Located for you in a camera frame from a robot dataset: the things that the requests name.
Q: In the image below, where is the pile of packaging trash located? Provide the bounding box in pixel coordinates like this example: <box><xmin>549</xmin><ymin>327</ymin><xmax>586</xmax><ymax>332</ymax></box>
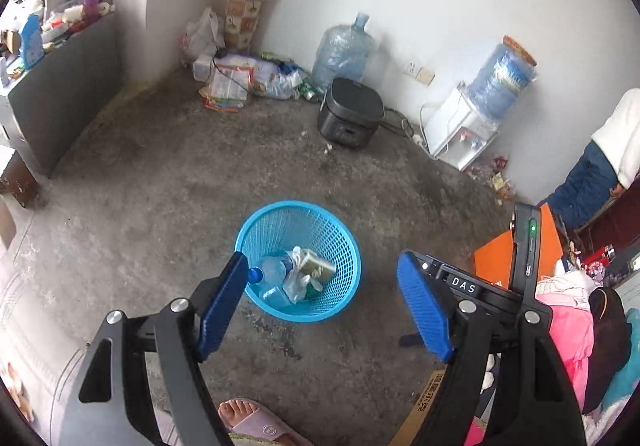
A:
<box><xmin>189</xmin><ymin>53</ymin><xmax>322</xmax><ymax>112</ymax></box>

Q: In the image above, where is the orange box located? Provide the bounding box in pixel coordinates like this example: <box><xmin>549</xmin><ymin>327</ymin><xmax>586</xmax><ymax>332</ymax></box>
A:
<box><xmin>472</xmin><ymin>202</ymin><xmax>565</xmax><ymax>290</ymax></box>

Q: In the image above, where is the pink clothing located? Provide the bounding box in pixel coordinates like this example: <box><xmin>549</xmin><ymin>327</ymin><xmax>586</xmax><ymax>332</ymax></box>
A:
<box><xmin>464</xmin><ymin>275</ymin><xmax>597</xmax><ymax>446</ymax></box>

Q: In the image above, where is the floral tablecloth table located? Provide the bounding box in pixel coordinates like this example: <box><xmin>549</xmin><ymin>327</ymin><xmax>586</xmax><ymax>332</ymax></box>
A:
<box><xmin>1</xmin><ymin>203</ymin><xmax>87</xmax><ymax>445</ymax></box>

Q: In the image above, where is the foot in pink slipper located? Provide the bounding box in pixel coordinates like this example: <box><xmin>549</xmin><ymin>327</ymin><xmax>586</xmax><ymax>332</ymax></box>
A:
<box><xmin>218</xmin><ymin>398</ymin><xmax>312</xmax><ymax>446</ymax></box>

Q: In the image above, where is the green white box in basket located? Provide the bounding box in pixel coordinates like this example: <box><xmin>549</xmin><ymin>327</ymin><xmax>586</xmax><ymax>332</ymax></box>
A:
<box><xmin>299</xmin><ymin>249</ymin><xmax>337</xmax><ymax>286</ymax></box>

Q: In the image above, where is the blue plastic mesh basket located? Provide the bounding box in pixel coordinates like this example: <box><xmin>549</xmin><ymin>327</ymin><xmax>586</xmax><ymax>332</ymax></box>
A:
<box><xmin>234</xmin><ymin>200</ymin><xmax>362</xmax><ymax>324</ymax></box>

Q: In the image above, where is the white water dispenser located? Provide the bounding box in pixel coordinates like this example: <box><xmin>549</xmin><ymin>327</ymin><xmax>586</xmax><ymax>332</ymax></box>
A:
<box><xmin>423</xmin><ymin>82</ymin><xmax>499</xmax><ymax>172</ymax></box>

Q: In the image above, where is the white crumpled plastic in basket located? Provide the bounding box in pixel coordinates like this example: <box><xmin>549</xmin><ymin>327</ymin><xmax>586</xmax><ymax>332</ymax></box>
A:
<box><xmin>283</xmin><ymin>247</ymin><xmax>324</xmax><ymax>304</ymax></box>

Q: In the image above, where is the person in white top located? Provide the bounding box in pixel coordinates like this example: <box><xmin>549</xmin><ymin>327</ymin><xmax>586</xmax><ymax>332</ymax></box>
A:
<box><xmin>544</xmin><ymin>88</ymin><xmax>640</xmax><ymax>229</ymax></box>

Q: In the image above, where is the plastic water bottle in basket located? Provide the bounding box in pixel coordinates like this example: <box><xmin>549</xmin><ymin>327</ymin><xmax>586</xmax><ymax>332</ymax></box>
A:
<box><xmin>247</xmin><ymin>251</ymin><xmax>295</xmax><ymax>287</ymax></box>

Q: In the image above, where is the black rice cooker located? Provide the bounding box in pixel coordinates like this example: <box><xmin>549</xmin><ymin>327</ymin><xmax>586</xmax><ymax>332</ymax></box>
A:
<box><xmin>317</xmin><ymin>78</ymin><xmax>384</xmax><ymax>149</ymax></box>

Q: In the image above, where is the blue water jug on dispenser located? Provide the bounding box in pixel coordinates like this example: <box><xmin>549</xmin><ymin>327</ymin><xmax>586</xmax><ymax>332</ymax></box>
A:
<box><xmin>465</xmin><ymin>36</ymin><xmax>537</xmax><ymax>122</ymax></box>

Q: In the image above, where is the empty blue water jug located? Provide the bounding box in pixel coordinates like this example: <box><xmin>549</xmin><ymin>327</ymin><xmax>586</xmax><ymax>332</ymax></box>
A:
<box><xmin>311</xmin><ymin>13</ymin><xmax>375</xmax><ymax>93</ymax></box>

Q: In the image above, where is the grey cabinet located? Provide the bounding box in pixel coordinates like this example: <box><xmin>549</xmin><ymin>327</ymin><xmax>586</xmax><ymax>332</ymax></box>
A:
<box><xmin>1</xmin><ymin>13</ymin><xmax>122</xmax><ymax>176</ymax></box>

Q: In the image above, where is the blue detergent bottle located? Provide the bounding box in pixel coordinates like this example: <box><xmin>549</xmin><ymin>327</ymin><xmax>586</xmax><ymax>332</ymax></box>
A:
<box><xmin>20</xmin><ymin>14</ymin><xmax>44</xmax><ymax>70</ymax></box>

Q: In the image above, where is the white plastic bag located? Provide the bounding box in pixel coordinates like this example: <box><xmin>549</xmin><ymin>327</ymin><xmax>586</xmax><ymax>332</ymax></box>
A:
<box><xmin>180</xmin><ymin>7</ymin><xmax>226</xmax><ymax>64</ymax></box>

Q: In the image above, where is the purple cup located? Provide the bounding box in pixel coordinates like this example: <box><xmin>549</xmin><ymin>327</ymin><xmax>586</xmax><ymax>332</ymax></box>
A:
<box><xmin>82</xmin><ymin>0</ymin><xmax>100</xmax><ymax>24</ymax></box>

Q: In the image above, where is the black power cable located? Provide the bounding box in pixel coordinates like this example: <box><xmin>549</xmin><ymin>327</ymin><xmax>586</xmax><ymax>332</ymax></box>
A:
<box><xmin>380</xmin><ymin>106</ymin><xmax>417</xmax><ymax>140</ymax></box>

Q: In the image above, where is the wall socket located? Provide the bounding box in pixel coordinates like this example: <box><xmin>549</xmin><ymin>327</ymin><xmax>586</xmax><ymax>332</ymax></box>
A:
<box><xmin>404</xmin><ymin>60</ymin><xmax>435</xmax><ymax>86</ymax></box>

